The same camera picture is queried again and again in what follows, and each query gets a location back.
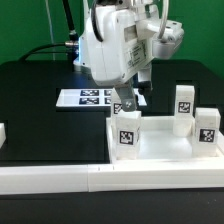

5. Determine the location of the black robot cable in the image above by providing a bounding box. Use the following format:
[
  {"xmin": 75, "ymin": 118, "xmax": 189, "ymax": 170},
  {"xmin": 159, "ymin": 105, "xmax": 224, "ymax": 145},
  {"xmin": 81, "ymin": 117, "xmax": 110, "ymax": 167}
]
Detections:
[{"xmin": 18, "ymin": 0, "xmax": 80, "ymax": 62}]

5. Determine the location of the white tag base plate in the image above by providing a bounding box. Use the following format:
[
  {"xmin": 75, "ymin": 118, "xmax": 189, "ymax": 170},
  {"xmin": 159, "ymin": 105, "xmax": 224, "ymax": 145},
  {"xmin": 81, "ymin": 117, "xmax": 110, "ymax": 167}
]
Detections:
[{"xmin": 55, "ymin": 87, "xmax": 148, "ymax": 108}]

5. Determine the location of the white square tabletop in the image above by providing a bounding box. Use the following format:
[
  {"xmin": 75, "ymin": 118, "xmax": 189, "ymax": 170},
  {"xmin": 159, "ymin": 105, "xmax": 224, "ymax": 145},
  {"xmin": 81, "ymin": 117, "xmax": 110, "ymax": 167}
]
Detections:
[{"xmin": 106, "ymin": 116, "xmax": 224, "ymax": 164}]

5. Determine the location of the white obstacle bar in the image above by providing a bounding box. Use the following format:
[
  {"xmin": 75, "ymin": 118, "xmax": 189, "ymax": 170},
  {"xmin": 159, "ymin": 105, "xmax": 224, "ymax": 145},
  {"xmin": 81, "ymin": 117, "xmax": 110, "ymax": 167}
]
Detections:
[
  {"xmin": 0, "ymin": 123, "xmax": 6, "ymax": 149},
  {"xmin": 0, "ymin": 161, "xmax": 224, "ymax": 195}
]

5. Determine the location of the white front obstacle bar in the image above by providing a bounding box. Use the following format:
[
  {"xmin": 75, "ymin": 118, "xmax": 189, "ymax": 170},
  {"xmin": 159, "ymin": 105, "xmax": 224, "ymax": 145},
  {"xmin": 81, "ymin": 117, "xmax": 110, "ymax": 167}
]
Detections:
[{"xmin": 0, "ymin": 161, "xmax": 224, "ymax": 195}]

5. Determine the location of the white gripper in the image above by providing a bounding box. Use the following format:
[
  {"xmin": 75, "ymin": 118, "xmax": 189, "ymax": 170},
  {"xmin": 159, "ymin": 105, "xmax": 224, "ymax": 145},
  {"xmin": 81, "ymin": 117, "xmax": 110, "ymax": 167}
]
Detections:
[{"xmin": 83, "ymin": 6, "xmax": 158, "ymax": 113}]

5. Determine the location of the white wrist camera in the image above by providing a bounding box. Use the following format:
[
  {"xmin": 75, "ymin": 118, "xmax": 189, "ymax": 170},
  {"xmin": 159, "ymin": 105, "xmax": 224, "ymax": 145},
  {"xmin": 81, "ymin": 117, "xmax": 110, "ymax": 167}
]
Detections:
[{"xmin": 139, "ymin": 19, "xmax": 184, "ymax": 59}]

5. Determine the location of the white left obstacle bar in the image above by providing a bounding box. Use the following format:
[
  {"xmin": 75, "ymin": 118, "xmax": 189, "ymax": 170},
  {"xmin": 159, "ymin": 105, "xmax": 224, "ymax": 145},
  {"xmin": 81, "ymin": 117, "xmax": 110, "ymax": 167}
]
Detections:
[{"xmin": 0, "ymin": 123, "xmax": 6, "ymax": 149}]

